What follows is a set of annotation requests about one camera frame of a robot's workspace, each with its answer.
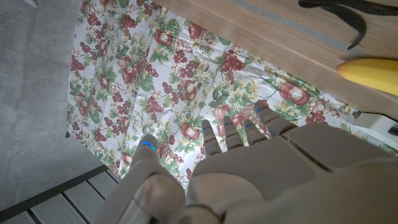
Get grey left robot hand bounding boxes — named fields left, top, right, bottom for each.
left=93, top=99, right=398, bottom=224

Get black shorts with drawstring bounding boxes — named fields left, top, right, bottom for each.
left=297, top=0, right=398, bottom=51

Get yellow banana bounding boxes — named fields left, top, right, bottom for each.
left=336, top=57, right=398, bottom=96

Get white power strip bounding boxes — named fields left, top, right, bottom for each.
left=353, top=112, right=398, bottom=147

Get floral fruit print backdrop cloth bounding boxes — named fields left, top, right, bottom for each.
left=66, top=0, right=398, bottom=187

